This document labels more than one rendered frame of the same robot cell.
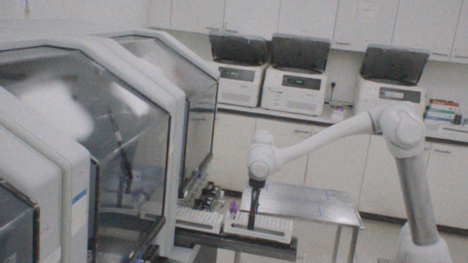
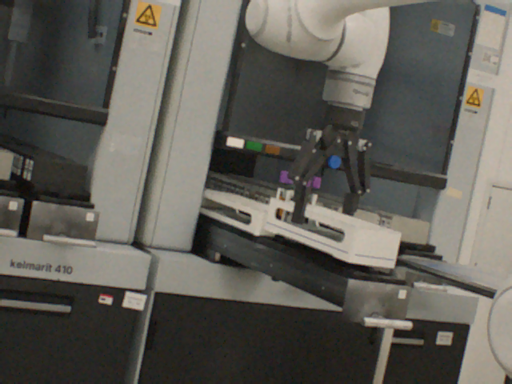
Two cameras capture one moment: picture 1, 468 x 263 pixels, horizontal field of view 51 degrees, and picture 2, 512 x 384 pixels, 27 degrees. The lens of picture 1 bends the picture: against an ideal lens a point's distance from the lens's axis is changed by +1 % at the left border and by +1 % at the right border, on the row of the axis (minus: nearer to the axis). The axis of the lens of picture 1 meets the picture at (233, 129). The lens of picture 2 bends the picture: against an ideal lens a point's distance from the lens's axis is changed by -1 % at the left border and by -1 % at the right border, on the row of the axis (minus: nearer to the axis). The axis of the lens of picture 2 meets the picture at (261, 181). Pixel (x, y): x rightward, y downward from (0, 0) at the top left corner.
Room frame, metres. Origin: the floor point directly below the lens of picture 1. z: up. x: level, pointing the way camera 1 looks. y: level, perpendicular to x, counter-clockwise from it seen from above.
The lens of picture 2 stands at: (0.64, -1.60, 1.03)
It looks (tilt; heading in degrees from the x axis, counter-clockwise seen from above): 3 degrees down; 51
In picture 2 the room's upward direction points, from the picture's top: 12 degrees clockwise
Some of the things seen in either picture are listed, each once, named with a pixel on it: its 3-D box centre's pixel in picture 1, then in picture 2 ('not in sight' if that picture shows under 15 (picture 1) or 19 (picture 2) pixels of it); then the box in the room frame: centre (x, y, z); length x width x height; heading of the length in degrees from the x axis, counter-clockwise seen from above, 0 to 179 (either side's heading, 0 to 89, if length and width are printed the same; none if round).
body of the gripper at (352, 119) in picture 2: (256, 187); (340, 130); (1.98, -0.13, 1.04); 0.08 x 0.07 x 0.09; 172
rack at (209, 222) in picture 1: (189, 220); (243, 216); (2.02, 0.16, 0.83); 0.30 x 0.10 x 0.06; 82
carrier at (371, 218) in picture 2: (197, 191); (353, 223); (2.33, 0.15, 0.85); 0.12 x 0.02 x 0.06; 171
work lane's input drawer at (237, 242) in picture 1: (226, 237); (282, 259); (2.00, -0.02, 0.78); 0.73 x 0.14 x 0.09; 82
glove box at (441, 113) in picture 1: (439, 112); not in sight; (4.51, -1.91, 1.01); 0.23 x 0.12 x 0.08; 81
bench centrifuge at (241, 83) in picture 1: (236, 66); not in sight; (4.63, 0.04, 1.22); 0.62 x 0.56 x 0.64; 170
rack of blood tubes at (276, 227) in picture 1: (258, 225); (329, 230); (1.98, -0.16, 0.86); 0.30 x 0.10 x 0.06; 82
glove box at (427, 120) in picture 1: (435, 119); not in sight; (4.51, -1.89, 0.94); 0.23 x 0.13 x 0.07; 86
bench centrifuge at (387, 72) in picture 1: (390, 83); not in sight; (4.43, -1.38, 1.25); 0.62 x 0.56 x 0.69; 171
